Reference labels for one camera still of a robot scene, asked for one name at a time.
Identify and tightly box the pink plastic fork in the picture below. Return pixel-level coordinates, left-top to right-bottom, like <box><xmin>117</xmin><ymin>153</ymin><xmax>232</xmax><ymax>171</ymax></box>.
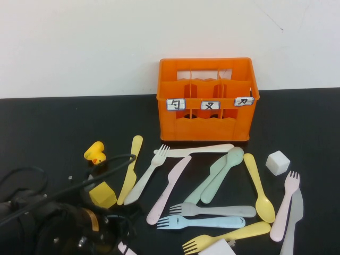
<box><xmin>269</xmin><ymin>171</ymin><xmax>301</xmax><ymax>242</ymax></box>

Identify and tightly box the pale green plastic spoon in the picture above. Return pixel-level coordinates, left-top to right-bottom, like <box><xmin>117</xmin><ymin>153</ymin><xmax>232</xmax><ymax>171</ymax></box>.
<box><xmin>200</xmin><ymin>147</ymin><xmax>245</xmax><ymax>205</ymax></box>

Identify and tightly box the orange plastic cutlery holder crate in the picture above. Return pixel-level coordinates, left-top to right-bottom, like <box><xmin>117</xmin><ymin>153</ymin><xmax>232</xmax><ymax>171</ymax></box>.
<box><xmin>156</xmin><ymin>57</ymin><xmax>260</xmax><ymax>142</ymax></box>

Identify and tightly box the pink plastic knife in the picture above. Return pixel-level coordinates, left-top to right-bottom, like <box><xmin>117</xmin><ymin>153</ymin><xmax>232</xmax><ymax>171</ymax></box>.
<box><xmin>146</xmin><ymin>155</ymin><xmax>192</xmax><ymax>225</ymax></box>

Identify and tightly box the pale green plastic knife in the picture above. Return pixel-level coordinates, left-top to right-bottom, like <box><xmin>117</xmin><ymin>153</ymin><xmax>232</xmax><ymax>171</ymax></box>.
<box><xmin>183</xmin><ymin>154</ymin><xmax>229</xmax><ymax>205</ymax></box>

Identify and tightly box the yellow foam cube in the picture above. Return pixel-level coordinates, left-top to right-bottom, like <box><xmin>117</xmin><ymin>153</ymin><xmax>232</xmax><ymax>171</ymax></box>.
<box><xmin>89</xmin><ymin>181</ymin><xmax>118</xmax><ymax>208</ymax></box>

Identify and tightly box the paper label with spoon character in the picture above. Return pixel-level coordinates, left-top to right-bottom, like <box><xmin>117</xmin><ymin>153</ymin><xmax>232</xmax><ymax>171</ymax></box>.
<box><xmin>166</xmin><ymin>98</ymin><xmax>186</xmax><ymax>111</ymax></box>

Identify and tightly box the paper label with knife character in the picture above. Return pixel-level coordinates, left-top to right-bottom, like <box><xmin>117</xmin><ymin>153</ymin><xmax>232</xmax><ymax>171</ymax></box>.
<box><xmin>234</xmin><ymin>97</ymin><xmax>255</xmax><ymax>107</ymax></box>

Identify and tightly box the grey plastic fork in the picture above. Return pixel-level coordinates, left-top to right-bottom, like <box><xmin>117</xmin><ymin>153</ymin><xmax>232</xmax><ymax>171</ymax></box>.
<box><xmin>169</xmin><ymin>202</ymin><xmax>257</xmax><ymax>218</ymax></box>

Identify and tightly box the white power adapter block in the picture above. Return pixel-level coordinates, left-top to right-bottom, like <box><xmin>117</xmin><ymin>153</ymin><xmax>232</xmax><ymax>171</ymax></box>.
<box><xmin>198</xmin><ymin>238</ymin><xmax>237</xmax><ymax>255</ymax></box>

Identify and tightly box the paper label with fork character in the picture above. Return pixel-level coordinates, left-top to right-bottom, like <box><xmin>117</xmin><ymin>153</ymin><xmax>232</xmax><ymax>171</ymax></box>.
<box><xmin>201</xmin><ymin>100</ymin><xmax>221</xmax><ymax>111</ymax></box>

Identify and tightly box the yellow rubber duck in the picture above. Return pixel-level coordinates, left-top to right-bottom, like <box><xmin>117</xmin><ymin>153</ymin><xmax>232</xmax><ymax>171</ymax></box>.
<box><xmin>84</xmin><ymin>141</ymin><xmax>107</xmax><ymax>166</ymax></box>

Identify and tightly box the white plastic fork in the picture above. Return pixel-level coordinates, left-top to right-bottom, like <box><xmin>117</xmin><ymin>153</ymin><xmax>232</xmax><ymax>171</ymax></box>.
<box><xmin>123</xmin><ymin>144</ymin><xmax>171</xmax><ymax>206</ymax></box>

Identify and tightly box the pink plastic spoon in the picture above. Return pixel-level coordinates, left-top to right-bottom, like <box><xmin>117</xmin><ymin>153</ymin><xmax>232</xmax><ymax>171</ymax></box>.
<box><xmin>117</xmin><ymin>241</ymin><xmax>138</xmax><ymax>255</ymax></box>

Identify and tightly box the yellow plastic fork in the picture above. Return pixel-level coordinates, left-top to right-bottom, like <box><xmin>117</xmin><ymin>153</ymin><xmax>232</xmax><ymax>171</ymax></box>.
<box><xmin>182</xmin><ymin>221</ymin><xmax>271</xmax><ymax>255</ymax></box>

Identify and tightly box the yellow plastic knife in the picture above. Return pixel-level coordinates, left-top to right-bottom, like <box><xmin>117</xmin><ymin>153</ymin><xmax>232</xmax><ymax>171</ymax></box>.
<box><xmin>117</xmin><ymin>135</ymin><xmax>144</xmax><ymax>206</ymax></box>

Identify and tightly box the cream white plastic knife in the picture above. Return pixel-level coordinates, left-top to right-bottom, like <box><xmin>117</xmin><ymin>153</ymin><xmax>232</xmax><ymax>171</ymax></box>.
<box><xmin>154</xmin><ymin>143</ymin><xmax>235</xmax><ymax>158</ymax></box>

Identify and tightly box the light blue plastic fork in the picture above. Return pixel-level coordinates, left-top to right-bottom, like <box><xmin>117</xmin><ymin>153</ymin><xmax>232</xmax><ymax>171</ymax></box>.
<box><xmin>156</xmin><ymin>214</ymin><xmax>247</xmax><ymax>230</ymax></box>

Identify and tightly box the grey plastic knife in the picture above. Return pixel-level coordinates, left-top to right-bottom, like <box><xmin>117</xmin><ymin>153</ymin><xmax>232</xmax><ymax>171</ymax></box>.
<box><xmin>279</xmin><ymin>187</ymin><xmax>304</xmax><ymax>255</ymax></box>

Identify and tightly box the black cable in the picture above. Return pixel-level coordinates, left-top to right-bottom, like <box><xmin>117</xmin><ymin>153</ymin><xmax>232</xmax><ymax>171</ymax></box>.
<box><xmin>0</xmin><ymin>153</ymin><xmax>138</xmax><ymax>225</ymax></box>
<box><xmin>0</xmin><ymin>166</ymin><xmax>49</xmax><ymax>199</ymax></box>

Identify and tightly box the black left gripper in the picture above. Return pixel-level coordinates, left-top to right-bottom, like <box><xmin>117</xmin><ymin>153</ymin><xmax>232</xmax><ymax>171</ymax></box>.
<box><xmin>76</xmin><ymin>206</ymin><xmax>139</xmax><ymax>255</ymax></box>

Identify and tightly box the white foam cube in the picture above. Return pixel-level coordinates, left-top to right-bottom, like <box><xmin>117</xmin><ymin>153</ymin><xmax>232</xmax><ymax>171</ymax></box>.
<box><xmin>265</xmin><ymin>150</ymin><xmax>291</xmax><ymax>176</ymax></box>

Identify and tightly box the yellow plastic spoon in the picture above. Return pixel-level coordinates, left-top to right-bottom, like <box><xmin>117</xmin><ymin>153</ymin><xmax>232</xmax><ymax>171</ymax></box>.
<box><xmin>243</xmin><ymin>153</ymin><xmax>276</xmax><ymax>224</ymax></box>

